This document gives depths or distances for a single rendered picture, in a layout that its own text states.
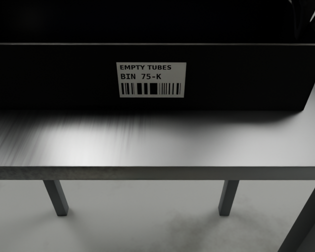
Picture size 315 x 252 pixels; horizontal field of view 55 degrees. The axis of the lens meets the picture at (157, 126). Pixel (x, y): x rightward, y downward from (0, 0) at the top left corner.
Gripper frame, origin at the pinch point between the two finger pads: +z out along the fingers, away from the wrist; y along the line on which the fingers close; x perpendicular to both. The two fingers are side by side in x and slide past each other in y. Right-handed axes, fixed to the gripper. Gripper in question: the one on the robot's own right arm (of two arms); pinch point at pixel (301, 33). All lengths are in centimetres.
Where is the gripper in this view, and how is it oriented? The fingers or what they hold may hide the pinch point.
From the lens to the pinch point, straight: 54.5
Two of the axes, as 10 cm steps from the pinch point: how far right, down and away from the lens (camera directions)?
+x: 0.0, 6.8, -7.4
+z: 0.1, 7.4, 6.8
